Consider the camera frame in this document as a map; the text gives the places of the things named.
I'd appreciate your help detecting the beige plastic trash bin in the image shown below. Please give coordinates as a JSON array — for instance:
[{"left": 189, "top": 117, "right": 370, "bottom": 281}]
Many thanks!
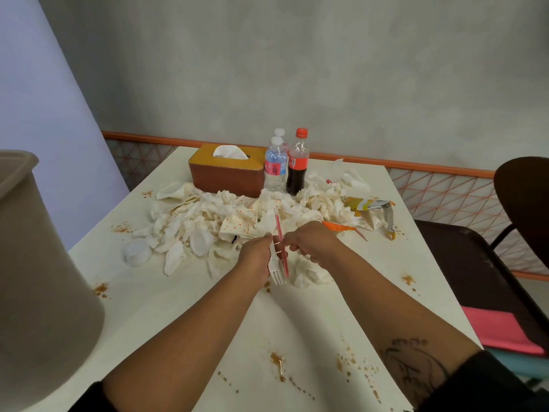
[{"left": 0, "top": 149, "right": 106, "bottom": 412}]

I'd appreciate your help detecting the person's right forearm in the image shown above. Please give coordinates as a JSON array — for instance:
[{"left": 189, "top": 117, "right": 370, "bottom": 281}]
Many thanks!
[{"left": 319, "top": 249, "right": 482, "bottom": 409}]

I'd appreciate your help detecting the white plastic fork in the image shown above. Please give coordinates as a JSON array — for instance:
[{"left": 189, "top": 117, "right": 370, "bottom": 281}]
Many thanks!
[{"left": 268, "top": 240, "right": 287, "bottom": 286}]

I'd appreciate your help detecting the white tissue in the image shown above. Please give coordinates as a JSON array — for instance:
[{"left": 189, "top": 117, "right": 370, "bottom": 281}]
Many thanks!
[{"left": 212, "top": 145, "right": 249, "bottom": 160}]

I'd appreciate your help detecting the teal seat edge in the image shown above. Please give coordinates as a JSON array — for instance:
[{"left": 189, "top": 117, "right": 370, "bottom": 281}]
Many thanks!
[{"left": 486, "top": 347, "right": 549, "bottom": 382}]

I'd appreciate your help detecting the red plastic straw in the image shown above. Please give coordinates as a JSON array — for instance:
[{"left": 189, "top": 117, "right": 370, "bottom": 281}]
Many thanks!
[{"left": 274, "top": 214, "right": 291, "bottom": 279}]

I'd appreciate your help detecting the black left sleeve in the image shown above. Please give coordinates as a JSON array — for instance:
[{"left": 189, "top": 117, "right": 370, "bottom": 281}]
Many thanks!
[{"left": 68, "top": 381, "right": 119, "bottom": 412}]

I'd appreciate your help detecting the orange wooden tissue box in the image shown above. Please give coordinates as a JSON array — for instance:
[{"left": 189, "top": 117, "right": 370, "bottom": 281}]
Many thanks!
[{"left": 188, "top": 143, "right": 267, "bottom": 199}]

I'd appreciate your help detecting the black right sleeve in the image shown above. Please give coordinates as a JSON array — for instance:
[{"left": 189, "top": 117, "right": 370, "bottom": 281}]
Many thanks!
[{"left": 417, "top": 349, "right": 549, "bottom": 412}]

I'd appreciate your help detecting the pile of crumpled white napkins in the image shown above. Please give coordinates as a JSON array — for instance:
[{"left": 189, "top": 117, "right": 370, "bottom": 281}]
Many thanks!
[{"left": 131, "top": 171, "right": 373, "bottom": 289}]

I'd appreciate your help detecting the dark brown chair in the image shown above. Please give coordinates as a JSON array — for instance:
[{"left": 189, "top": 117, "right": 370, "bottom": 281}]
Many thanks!
[{"left": 413, "top": 156, "right": 549, "bottom": 353}]

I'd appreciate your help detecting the orange railing with lattice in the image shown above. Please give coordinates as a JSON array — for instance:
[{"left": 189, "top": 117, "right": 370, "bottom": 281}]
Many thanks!
[{"left": 102, "top": 131, "right": 549, "bottom": 282}]

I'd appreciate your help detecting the person's right hand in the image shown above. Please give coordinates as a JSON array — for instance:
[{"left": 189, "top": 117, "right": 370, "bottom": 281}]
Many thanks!
[{"left": 281, "top": 221, "right": 345, "bottom": 272}]

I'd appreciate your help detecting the clear plastic wrapper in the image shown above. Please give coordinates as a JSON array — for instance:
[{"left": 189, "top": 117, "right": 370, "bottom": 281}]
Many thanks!
[{"left": 328, "top": 159, "right": 371, "bottom": 192}]

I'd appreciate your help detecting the yellow snack wrapper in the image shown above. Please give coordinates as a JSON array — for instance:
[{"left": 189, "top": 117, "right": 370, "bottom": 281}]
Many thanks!
[{"left": 344, "top": 196, "right": 397, "bottom": 241}]

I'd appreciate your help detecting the person's left forearm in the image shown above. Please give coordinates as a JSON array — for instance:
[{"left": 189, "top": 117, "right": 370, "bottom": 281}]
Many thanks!
[{"left": 102, "top": 270, "right": 270, "bottom": 412}]

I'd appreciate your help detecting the person's left hand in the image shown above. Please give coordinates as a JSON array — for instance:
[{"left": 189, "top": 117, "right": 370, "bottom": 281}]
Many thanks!
[{"left": 237, "top": 233, "right": 275, "bottom": 290}]

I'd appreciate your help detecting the cola bottle red cap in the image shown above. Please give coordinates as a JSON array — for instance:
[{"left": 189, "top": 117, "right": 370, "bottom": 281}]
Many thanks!
[{"left": 286, "top": 128, "right": 310, "bottom": 196}]

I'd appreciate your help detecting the orange plastic wrapper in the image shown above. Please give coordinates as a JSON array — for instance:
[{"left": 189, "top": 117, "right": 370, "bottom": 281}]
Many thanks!
[{"left": 322, "top": 221, "right": 369, "bottom": 242}]

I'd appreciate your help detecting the black sleeve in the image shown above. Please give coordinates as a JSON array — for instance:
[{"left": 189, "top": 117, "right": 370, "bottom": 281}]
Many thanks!
[
  {"left": 68, "top": 381, "right": 119, "bottom": 412},
  {"left": 417, "top": 349, "right": 549, "bottom": 412}
]

